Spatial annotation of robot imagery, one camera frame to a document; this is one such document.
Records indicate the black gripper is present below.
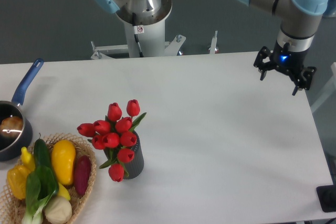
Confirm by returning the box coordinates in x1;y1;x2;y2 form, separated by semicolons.
254;42;317;96

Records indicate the red tulip bouquet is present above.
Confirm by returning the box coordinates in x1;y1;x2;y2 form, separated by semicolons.
76;99;148;183

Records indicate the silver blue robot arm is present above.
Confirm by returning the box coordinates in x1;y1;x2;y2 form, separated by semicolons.
238;0;328;95

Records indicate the dark grey ribbed vase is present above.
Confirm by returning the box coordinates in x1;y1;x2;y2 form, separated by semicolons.
99;131;144;182

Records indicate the black device at table edge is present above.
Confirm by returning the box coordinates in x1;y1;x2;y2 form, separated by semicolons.
316;185;336;212

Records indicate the purple sweet potato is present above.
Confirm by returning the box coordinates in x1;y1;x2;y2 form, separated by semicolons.
73;155;91;196

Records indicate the yellow squash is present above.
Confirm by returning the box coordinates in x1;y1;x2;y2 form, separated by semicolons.
51;140;76;186

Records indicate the yellow banana tip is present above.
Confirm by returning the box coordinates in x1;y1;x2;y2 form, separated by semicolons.
57;183;71;201

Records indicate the green cucumber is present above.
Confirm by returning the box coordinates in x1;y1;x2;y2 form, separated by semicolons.
33;138;52;168

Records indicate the beige garlic bulb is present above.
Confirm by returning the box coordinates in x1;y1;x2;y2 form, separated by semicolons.
44;196;72;224

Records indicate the green bok choy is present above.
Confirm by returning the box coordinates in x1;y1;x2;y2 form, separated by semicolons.
21;165;60;224

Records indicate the brown bread in pan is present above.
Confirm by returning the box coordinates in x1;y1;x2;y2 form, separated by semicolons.
1;116;23;138

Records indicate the yellow bell pepper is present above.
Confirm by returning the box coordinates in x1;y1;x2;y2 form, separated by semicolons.
7;165;30;200

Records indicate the woven wicker basket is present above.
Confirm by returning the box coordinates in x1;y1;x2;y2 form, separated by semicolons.
1;133;97;223

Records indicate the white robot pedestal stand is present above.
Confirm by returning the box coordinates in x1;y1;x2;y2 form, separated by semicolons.
94;0;186;58

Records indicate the blue handled saucepan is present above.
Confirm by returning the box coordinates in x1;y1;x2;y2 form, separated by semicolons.
1;58;44;162

